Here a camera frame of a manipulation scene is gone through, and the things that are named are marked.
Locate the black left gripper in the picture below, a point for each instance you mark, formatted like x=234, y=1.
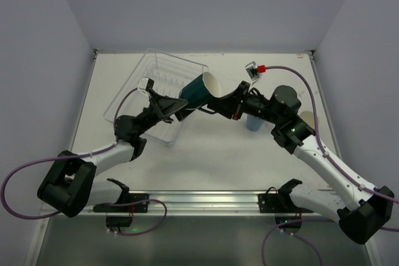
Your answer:
x=154, y=106

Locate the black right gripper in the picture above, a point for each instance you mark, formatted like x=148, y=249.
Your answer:
x=240, y=100

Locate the dark green mug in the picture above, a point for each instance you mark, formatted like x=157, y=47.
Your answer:
x=200, y=91

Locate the blue plastic cup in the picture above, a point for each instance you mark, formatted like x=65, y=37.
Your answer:
x=253, y=123

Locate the black mug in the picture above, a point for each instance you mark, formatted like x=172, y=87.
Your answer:
x=308, y=117

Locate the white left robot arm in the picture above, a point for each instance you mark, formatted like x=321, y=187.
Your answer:
x=69, y=184

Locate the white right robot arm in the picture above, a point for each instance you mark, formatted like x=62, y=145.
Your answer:
x=293, y=134

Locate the clear plastic dish rack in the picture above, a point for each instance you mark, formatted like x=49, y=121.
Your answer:
x=170, y=74

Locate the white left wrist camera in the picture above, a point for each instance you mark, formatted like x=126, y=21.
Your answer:
x=145, y=85

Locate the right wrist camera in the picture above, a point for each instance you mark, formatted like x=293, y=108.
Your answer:
x=251, y=69

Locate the aluminium mounting rail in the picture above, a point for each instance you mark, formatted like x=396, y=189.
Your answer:
x=202, y=202

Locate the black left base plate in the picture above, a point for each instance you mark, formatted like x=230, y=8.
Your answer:
x=127, y=198

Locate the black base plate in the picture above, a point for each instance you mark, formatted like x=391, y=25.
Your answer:
x=269, y=202
x=127, y=198

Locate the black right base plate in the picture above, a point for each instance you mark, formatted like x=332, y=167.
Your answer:
x=269, y=202

